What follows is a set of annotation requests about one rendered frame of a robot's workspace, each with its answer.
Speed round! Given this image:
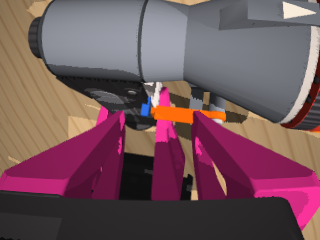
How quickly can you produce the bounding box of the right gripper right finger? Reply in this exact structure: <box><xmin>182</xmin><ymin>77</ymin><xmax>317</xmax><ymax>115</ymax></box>
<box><xmin>191</xmin><ymin>110</ymin><xmax>320</xmax><ymax>232</ymax></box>

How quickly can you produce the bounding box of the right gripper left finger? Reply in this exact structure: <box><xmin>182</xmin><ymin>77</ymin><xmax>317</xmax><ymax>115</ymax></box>
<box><xmin>0</xmin><ymin>111</ymin><xmax>126</xmax><ymax>200</ymax></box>

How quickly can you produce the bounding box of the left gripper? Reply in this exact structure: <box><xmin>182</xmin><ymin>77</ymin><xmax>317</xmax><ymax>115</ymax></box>
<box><xmin>119</xmin><ymin>120</ymin><xmax>193</xmax><ymax>200</ymax></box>

